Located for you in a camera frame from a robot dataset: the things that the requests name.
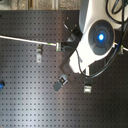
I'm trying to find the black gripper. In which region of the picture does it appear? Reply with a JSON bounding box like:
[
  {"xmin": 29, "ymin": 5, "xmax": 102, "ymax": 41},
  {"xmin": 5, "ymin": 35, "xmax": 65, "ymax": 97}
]
[{"xmin": 53, "ymin": 57, "xmax": 79, "ymax": 91}]

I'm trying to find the white cable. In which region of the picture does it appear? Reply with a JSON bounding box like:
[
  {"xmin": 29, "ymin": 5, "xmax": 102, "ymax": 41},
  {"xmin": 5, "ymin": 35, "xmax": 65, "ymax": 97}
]
[{"xmin": 0, "ymin": 35, "xmax": 61, "ymax": 48}]

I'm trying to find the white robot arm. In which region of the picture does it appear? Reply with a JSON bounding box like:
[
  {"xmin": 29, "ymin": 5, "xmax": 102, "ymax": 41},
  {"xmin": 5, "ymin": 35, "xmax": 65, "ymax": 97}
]
[{"xmin": 58, "ymin": 0, "xmax": 115, "ymax": 79}]

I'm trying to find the black perforated breadboard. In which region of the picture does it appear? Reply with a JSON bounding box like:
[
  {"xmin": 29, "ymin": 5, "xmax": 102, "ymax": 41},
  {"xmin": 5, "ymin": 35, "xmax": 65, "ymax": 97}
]
[{"xmin": 0, "ymin": 9, "xmax": 128, "ymax": 128}]

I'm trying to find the metal cable clip lower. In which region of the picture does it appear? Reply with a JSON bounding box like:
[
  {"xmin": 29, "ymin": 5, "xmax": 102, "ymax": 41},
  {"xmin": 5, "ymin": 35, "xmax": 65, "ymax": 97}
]
[{"xmin": 84, "ymin": 82, "xmax": 92, "ymax": 94}]

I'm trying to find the metal cable clip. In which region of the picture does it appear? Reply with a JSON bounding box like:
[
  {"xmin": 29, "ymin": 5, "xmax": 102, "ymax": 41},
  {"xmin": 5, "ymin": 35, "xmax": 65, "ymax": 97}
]
[
  {"xmin": 84, "ymin": 82, "xmax": 92, "ymax": 94},
  {"xmin": 56, "ymin": 42, "xmax": 62, "ymax": 52},
  {"xmin": 114, "ymin": 42, "xmax": 128, "ymax": 53},
  {"xmin": 36, "ymin": 49, "xmax": 42, "ymax": 63}
]

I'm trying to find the metal cable clip centre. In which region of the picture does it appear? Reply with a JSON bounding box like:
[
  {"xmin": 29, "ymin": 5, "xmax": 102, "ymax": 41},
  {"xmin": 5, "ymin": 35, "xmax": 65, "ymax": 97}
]
[{"xmin": 56, "ymin": 42, "xmax": 62, "ymax": 52}]

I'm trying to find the metal cable clip left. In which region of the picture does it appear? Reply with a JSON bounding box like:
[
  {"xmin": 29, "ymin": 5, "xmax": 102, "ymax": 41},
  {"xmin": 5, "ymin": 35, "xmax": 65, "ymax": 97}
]
[{"xmin": 36, "ymin": 49, "xmax": 42, "ymax": 63}]

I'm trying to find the metal cable clip right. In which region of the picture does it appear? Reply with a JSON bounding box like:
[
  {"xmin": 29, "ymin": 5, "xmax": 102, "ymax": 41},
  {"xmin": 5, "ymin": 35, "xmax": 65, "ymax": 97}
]
[{"xmin": 114, "ymin": 42, "xmax": 128, "ymax": 53}]

